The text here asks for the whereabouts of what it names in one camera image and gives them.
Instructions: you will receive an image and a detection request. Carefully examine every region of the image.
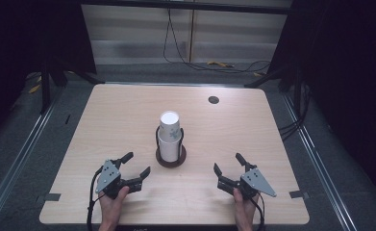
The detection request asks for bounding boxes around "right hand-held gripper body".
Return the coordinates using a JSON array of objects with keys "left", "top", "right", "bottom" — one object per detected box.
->
[{"left": 216, "top": 167, "right": 277, "bottom": 200}]

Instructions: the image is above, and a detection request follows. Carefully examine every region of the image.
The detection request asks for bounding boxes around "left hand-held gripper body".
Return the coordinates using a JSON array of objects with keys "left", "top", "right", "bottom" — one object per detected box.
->
[{"left": 94, "top": 159, "right": 144, "bottom": 200}]

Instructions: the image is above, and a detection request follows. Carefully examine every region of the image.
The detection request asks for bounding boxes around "black wire cup holder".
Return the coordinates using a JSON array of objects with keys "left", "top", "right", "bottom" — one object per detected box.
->
[{"left": 155, "top": 125, "right": 188, "bottom": 168}]

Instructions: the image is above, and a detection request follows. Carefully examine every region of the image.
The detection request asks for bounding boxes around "stack of floral paper cups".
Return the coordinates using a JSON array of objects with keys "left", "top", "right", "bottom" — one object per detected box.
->
[{"left": 158, "top": 110, "right": 183, "bottom": 163}]

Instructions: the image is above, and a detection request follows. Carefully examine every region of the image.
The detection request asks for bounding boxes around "person's right hand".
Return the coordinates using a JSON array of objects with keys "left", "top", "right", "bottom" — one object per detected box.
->
[{"left": 232, "top": 188, "right": 261, "bottom": 225}]

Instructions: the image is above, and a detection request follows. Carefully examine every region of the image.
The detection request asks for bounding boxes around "person's left hand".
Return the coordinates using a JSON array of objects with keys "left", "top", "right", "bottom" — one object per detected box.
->
[{"left": 97, "top": 186, "right": 131, "bottom": 224}]

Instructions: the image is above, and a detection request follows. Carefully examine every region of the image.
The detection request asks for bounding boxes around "grey tape strip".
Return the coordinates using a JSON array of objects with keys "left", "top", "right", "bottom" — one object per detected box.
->
[
  {"left": 288, "top": 190, "right": 310, "bottom": 199},
  {"left": 43, "top": 192, "right": 63, "bottom": 202}
]

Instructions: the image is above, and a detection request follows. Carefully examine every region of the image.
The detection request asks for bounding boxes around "black metal stand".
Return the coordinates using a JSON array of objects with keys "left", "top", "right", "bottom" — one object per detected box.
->
[
  {"left": 39, "top": 54, "right": 105, "bottom": 115},
  {"left": 243, "top": 65, "right": 306, "bottom": 117}
]

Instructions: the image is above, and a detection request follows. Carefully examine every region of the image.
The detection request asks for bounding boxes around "black curtain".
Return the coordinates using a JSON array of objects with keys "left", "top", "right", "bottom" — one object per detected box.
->
[
  {"left": 0, "top": 0, "right": 97, "bottom": 142},
  {"left": 266, "top": 0, "right": 376, "bottom": 206}
]

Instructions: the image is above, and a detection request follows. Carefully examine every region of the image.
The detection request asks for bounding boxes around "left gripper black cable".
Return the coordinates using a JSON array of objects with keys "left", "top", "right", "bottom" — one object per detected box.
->
[{"left": 86, "top": 167, "right": 106, "bottom": 231}]

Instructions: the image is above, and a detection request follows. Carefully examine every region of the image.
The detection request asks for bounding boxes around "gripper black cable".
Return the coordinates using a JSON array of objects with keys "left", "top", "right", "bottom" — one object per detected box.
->
[
  {"left": 255, "top": 192, "right": 266, "bottom": 231},
  {"left": 86, "top": 167, "right": 106, "bottom": 231}
]

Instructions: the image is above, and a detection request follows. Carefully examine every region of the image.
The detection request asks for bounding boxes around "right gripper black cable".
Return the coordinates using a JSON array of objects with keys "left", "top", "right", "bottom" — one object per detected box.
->
[{"left": 255, "top": 192, "right": 266, "bottom": 231}]

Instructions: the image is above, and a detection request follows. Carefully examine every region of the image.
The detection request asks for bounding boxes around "bundle of black cables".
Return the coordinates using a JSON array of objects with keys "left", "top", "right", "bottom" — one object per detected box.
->
[{"left": 277, "top": 84, "right": 313, "bottom": 142}]

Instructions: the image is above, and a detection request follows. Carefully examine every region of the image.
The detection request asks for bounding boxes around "metal floor rail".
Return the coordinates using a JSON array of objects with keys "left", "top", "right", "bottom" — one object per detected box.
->
[
  {"left": 0, "top": 86, "right": 65, "bottom": 223},
  {"left": 281, "top": 91, "right": 359, "bottom": 231}
]

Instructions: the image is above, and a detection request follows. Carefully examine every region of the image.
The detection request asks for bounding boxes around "black power cable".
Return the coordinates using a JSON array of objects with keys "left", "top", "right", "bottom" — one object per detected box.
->
[{"left": 162, "top": 8, "right": 272, "bottom": 75}]

